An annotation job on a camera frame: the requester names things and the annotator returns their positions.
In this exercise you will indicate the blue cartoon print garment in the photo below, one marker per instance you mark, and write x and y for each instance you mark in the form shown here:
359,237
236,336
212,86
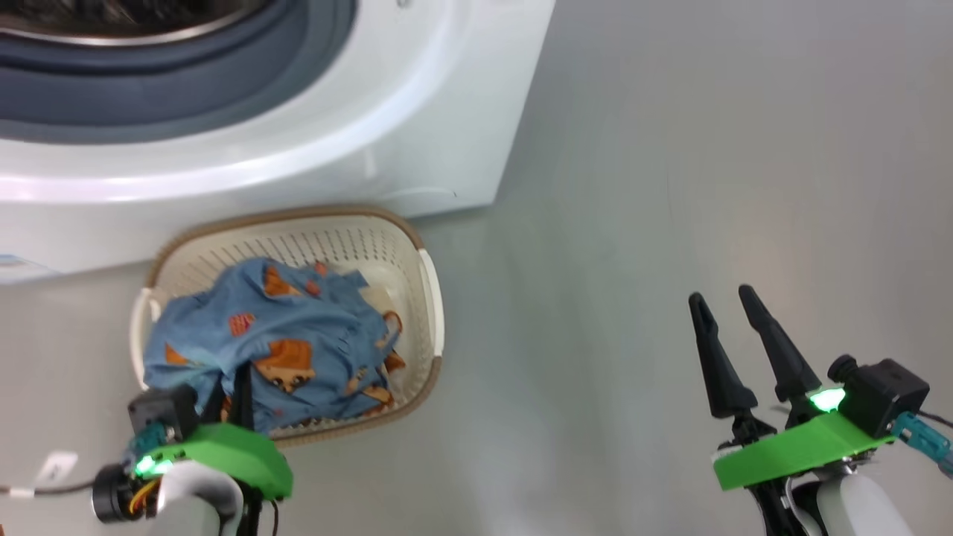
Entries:
298,335

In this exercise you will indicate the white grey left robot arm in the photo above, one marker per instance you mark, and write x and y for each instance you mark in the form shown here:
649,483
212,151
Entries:
193,506

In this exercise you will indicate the teal right camera connector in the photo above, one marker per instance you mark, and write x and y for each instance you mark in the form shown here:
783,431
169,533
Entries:
923,439

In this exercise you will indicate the teal camera connector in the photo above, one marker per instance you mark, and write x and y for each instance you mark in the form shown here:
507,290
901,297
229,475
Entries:
923,439
149,438

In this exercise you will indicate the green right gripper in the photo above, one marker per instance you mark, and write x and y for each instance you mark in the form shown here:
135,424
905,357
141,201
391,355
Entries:
797,450

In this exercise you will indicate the white front-load washing machine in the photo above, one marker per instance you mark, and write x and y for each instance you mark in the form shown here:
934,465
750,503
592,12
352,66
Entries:
417,126

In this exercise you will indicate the cream perforated laundry basket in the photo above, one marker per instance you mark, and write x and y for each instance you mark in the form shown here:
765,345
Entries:
394,260

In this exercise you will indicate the blue white energy label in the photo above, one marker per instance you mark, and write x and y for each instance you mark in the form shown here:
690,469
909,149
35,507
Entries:
18,269

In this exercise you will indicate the teal left camera connector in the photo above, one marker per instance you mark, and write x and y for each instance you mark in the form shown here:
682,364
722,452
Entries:
149,438

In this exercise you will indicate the white paper tag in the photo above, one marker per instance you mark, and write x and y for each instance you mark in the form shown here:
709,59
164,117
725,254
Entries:
58,467

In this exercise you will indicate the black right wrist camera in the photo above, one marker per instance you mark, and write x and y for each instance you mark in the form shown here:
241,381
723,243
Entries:
886,394

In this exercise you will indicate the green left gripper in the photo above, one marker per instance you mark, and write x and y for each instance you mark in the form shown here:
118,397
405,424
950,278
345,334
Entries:
231,450

